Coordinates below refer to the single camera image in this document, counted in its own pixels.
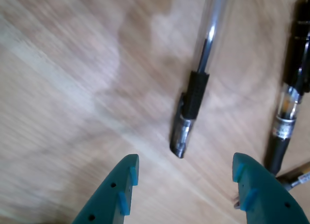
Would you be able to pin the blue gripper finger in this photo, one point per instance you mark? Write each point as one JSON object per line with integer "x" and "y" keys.
{"x": 111, "y": 197}
{"x": 266, "y": 199}

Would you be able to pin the grey grip clear pen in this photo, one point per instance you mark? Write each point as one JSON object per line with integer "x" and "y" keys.
{"x": 304, "y": 178}

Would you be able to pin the black grip retractable pen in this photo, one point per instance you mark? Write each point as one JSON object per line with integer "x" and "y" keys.
{"x": 278, "y": 151}

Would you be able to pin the clear capped black pen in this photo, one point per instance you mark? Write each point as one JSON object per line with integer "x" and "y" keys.
{"x": 195, "y": 98}

